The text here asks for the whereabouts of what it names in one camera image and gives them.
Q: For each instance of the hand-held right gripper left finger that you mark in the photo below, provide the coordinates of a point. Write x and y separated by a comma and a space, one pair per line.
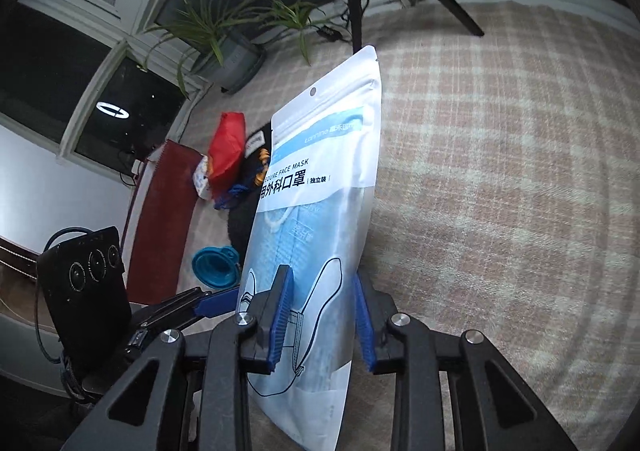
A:
281, 316

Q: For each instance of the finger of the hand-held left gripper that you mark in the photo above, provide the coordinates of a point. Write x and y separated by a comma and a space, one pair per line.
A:
217, 303
185, 295

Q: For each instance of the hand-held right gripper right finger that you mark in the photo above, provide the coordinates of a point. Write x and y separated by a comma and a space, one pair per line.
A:
364, 326

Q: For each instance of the blue face mask packet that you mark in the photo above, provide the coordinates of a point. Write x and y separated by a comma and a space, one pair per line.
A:
310, 211

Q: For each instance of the white dotted tissue packet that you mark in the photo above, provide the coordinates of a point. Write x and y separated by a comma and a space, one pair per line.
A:
202, 178

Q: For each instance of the blue collapsible funnel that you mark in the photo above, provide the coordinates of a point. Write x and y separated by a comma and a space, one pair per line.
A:
212, 266

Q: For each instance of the black bag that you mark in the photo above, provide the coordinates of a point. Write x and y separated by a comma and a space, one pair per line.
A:
245, 226

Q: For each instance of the blue mesh bag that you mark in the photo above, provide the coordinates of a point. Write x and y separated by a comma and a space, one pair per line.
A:
231, 195

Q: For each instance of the red fabric pouch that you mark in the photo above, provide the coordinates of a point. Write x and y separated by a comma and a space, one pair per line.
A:
227, 146

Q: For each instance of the plaid beige rug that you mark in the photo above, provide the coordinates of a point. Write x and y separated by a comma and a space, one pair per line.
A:
500, 156

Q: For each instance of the grey flower pot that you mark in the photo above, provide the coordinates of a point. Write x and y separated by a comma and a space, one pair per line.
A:
235, 58

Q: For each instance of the green spider plant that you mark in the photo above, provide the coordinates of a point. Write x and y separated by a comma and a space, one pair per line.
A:
216, 43

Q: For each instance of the white window frame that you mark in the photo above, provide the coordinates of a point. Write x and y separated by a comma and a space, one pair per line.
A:
127, 38

